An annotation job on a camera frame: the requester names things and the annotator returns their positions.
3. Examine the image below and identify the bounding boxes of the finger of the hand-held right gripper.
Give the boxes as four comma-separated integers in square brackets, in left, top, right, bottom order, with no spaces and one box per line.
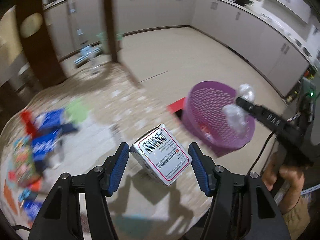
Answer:
[235,96,291,135]

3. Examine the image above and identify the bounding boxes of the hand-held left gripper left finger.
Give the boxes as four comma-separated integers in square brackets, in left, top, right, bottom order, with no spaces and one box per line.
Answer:
[27,142,130,240]

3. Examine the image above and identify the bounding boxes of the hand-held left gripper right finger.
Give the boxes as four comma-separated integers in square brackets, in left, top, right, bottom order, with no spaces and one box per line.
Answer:
[188,142,292,240]

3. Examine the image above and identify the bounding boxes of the clear plastic wrapper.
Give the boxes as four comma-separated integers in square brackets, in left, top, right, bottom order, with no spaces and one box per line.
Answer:
[222,84,256,135]

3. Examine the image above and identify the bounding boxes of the white barcode carton box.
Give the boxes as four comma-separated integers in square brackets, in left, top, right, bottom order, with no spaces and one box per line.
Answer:
[130,123,192,186]

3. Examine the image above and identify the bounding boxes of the purple plastic basket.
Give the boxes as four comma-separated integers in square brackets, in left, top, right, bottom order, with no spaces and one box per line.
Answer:
[180,81,256,157]

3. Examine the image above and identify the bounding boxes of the person's right hand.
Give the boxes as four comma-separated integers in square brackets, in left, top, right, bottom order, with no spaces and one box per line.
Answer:
[262,152,305,202]

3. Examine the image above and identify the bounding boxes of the black shelf unit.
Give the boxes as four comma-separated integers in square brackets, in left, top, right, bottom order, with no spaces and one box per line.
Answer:
[286,64,318,104]

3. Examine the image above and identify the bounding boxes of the green paper sheet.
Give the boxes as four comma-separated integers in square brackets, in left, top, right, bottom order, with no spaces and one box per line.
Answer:
[66,99,92,125]

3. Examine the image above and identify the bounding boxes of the colourful snack packet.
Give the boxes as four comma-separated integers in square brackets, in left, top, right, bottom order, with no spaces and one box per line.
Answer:
[12,136,42,187]

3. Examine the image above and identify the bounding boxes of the orange wrapper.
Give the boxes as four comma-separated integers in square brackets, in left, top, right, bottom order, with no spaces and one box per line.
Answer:
[3,171,20,211]

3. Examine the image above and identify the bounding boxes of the blue flat mop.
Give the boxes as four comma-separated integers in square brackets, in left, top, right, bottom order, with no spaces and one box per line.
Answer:
[64,0,103,68]

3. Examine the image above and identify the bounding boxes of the bin with green bag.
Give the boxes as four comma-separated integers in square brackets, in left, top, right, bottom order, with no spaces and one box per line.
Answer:
[96,31,123,53]

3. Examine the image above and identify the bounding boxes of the brown wooden chair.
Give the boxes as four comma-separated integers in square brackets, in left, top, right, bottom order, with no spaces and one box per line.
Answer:
[15,0,147,89]

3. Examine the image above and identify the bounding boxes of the grey kitchen base cabinets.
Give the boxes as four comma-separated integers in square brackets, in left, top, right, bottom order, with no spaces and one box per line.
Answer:
[42,0,313,98]

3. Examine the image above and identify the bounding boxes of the black cable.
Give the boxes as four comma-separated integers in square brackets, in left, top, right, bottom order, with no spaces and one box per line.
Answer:
[249,131,275,174]

